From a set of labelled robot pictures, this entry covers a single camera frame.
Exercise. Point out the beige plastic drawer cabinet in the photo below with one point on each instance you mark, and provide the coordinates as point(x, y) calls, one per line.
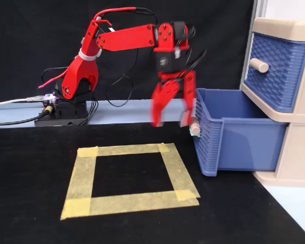
point(297, 142)

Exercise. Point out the black rectangular table mat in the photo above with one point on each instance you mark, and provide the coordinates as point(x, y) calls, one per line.
point(142, 172)

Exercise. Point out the blue woven-pattern plastic drawer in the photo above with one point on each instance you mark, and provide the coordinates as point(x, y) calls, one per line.
point(244, 142)
point(282, 84)

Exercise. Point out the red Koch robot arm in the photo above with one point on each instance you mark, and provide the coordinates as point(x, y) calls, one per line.
point(127, 38)

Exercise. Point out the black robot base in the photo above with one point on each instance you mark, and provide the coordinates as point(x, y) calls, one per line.
point(68, 111)

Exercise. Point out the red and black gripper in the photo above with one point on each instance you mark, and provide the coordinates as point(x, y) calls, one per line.
point(171, 62)

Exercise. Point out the green tape piece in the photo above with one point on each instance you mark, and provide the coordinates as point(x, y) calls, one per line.
point(194, 135)

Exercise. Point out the black backdrop cloth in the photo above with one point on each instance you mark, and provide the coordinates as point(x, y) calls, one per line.
point(28, 38)

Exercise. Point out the robot controller circuit board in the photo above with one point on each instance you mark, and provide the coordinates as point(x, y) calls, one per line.
point(49, 97)

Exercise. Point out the yellow masking tape strip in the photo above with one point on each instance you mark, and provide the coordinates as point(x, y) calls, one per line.
point(127, 149)
point(179, 172)
point(132, 202)
point(82, 172)

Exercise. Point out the yellow power connector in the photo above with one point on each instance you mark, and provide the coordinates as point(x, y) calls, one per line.
point(47, 109)

